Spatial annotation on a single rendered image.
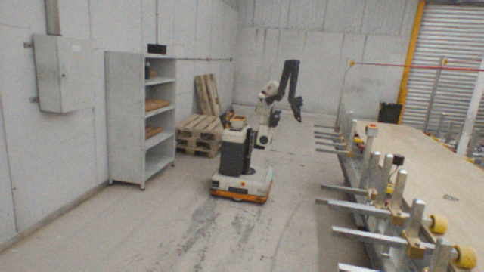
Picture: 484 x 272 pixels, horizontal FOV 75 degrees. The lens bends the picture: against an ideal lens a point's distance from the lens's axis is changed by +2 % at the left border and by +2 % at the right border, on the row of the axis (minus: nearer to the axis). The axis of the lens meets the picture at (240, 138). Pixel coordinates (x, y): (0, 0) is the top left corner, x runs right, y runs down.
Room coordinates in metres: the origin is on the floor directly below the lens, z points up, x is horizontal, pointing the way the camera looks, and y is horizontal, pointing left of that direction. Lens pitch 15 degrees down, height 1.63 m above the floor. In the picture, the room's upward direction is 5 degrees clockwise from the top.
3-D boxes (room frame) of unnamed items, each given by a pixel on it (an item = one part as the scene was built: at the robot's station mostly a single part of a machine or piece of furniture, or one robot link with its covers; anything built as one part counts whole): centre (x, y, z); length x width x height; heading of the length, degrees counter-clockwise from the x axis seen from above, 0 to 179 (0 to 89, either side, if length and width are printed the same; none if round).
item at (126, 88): (3.81, 1.22, 0.78); 0.90 x 0.45 x 1.55; 169
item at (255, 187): (3.52, -0.08, 0.16); 0.67 x 0.64 x 0.25; 79
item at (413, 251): (1.13, -0.73, 0.95); 0.14 x 0.06 x 0.05; 169
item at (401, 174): (1.40, -0.78, 0.93); 0.04 x 0.04 x 0.48; 79
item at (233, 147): (3.54, 0.01, 0.59); 0.55 x 0.34 x 0.83; 169
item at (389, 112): (8.12, -3.82, 0.36); 0.59 x 0.58 x 0.73; 169
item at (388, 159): (1.64, -0.82, 0.93); 0.04 x 0.04 x 0.48; 79
